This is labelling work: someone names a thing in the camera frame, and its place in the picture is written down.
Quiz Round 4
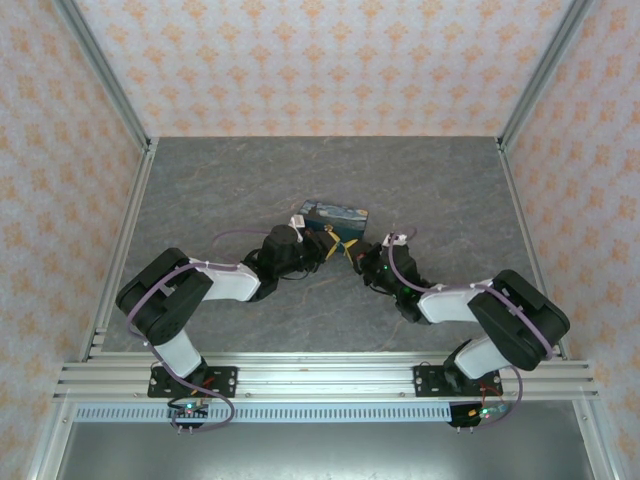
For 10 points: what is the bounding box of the starry night painted tin box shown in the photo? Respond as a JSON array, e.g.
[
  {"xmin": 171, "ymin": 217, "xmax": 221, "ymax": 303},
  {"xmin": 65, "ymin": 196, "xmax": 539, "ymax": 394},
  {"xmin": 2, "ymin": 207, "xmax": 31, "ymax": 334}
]
[{"xmin": 298, "ymin": 198, "xmax": 372, "ymax": 242}]

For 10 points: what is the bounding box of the grey metal panel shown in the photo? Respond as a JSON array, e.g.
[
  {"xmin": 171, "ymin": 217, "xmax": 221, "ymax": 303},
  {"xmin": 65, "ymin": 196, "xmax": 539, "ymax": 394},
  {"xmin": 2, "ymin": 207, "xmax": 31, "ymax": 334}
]
[{"xmin": 54, "ymin": 419, "xmax": 594, "ymax": 480}]

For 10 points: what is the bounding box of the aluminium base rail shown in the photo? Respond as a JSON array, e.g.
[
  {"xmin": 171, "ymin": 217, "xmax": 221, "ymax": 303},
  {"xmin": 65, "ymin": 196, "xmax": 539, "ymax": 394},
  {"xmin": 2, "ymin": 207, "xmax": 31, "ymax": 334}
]
[{"xmin": 52, "ymin": 351, "xmax": 600, "ymax": 401}]

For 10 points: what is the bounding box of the aluminium table side rail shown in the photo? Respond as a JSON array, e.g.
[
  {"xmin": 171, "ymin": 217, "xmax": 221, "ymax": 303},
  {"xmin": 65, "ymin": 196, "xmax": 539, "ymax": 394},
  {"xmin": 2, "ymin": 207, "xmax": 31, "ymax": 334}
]
[
  {"xmin": 496, "ymin": 139, "xmax": 569, "ymax": 360},
  {"xmin": 79, "ymin": 139, "xmax": 160, "ymax": 362}
]

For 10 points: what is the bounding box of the red wire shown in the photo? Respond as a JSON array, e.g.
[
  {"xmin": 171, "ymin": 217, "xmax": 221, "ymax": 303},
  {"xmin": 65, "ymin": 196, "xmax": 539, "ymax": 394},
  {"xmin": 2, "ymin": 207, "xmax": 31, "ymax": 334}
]
[
  {"xmin": 477, "ymin": 374, "xmax": 504, "ymax": 401},
  {"xmin": 197, "ymin": 372, "xmax": 221, "ymax": 401}
]

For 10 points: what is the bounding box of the white slotted cable duct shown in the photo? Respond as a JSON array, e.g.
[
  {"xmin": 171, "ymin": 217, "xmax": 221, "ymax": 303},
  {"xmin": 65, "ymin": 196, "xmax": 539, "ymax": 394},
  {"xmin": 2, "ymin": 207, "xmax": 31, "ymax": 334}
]
[{"xmin": 73, "ymin": 403, "xmax": 454, "ymax": 424}]

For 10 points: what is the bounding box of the short aluminium frame post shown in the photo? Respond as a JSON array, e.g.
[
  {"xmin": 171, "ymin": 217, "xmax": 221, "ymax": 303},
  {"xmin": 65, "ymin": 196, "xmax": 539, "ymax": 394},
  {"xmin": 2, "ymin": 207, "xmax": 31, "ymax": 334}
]
[
  {"xmin": 27, "ymin": 399, "xmax": 76, "ymax": 480},
  {"xmin": 573, "ymin": 399, "xmax": 616, "ymax": 480}
]

